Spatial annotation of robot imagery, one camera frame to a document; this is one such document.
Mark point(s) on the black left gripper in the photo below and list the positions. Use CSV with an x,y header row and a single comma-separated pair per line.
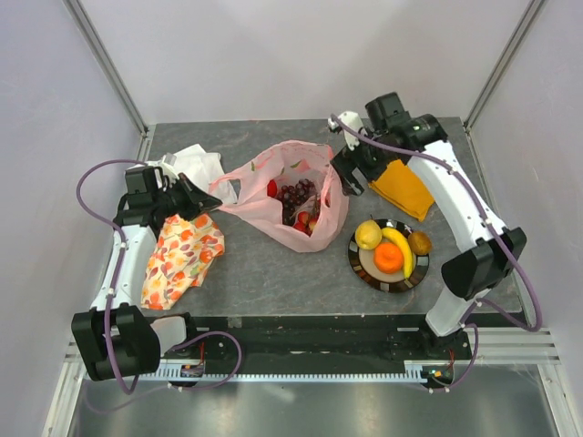
x,y
205,202

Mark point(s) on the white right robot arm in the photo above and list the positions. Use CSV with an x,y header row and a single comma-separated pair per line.
x,y
488,248

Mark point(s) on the dark rimmed ceramic plate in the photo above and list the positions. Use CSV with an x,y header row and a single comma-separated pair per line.
x,y
361,262

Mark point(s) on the orange cloth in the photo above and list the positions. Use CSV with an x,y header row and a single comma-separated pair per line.
x,y
401,187

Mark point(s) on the red fake fruit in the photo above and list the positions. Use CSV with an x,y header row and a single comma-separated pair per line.
x,y
272,189

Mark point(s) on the yellow fake banana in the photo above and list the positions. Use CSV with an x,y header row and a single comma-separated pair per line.
x,y
397,238

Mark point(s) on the floral patterned cloth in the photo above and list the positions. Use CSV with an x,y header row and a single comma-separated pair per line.
x,y
182,257

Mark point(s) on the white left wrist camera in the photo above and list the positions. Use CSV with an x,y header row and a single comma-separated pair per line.
x,y
170,164

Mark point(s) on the fake purple grapes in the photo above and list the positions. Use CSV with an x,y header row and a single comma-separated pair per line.
x,y
292,197

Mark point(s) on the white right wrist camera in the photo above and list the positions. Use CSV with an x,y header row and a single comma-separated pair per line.
x,y
351,124

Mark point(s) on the brown fake kiwi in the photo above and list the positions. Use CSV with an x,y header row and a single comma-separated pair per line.
x,y
419,243

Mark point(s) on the pink plastic bag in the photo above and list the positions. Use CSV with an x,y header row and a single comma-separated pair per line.
x,y
286,163

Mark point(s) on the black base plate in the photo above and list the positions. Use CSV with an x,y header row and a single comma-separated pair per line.
x,y
393,338

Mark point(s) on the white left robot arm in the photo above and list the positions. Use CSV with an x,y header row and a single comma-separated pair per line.
x,y
114,338

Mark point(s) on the white cloth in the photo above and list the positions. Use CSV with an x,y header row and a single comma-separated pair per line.
x,y
205,170

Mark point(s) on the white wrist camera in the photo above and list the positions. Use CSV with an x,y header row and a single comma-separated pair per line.
x,y
351,124
170,164

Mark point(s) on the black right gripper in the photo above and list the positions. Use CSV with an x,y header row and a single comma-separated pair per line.
x,y
344,163

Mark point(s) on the fake orange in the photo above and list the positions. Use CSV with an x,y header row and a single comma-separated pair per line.
x,y
388,258

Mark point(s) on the grey cable duct rail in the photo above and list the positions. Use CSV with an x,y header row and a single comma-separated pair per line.
x,y
175,371

